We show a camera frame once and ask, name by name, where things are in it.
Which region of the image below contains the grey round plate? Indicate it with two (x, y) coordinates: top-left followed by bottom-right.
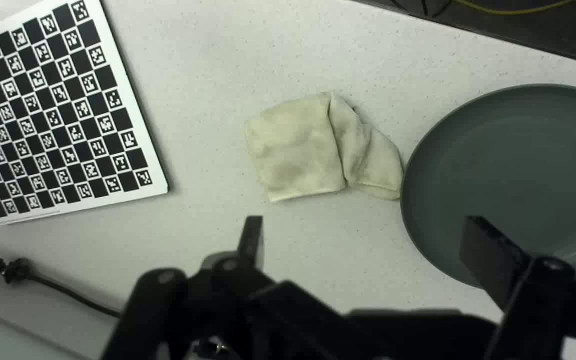
(397, 81), (576, 290)

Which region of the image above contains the thin black cable with connector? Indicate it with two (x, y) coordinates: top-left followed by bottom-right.
(0, 255), (126, 319)

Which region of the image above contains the black white calibration checkerboard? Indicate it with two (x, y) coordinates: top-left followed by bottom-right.
(0, 0), (172, 228)

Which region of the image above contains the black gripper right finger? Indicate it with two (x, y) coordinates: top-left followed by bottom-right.
(457, 213), (576, 360)

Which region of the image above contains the cream white cloth towel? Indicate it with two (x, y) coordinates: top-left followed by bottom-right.
(242, 89), (405, 204)

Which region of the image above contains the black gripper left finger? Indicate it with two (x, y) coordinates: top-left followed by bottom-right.
(100, 213), (344, 360)

